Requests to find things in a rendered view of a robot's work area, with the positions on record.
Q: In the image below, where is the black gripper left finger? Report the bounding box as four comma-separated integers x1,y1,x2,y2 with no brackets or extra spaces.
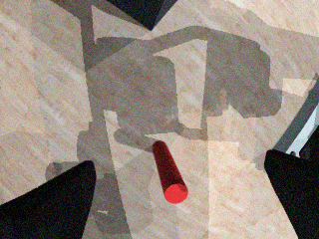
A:
0,160,96,239

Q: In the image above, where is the red peg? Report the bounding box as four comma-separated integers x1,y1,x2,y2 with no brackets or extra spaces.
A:
153,140,188,204

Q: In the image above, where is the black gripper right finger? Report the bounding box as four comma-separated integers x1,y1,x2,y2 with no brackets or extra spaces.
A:
263,150,319,239

